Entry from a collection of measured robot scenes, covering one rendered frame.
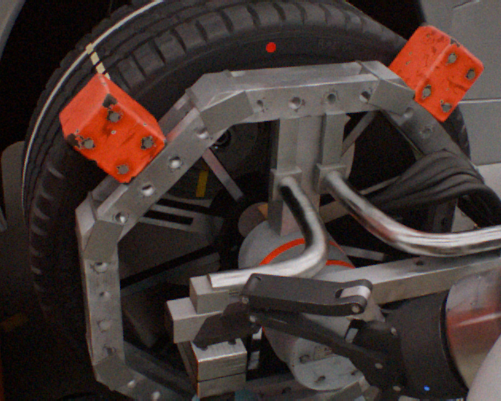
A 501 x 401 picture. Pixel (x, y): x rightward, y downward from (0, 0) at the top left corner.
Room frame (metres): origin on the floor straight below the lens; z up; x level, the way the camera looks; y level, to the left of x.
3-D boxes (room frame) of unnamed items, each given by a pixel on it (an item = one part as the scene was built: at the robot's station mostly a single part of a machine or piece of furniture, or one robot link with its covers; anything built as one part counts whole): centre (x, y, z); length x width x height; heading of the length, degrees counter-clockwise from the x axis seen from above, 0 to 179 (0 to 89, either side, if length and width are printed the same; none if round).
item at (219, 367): (0.55, 0.03, 0.93); 0.09 x 0.05 x 0.05; 20
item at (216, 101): (0.80, -0.05, 0.85); 0.54 x 0.07 x 0.54; 110
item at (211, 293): (0.65, 0.00, 1.03); 0.19 x 0.18 x 0.11; 20
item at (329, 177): (0.72, -0.19, 1.03); 0.19 x 0.18 x 0.11; 20
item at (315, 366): (0.74, -0.08, 0.85); 0.21 x 0.14 x 0.14; 20
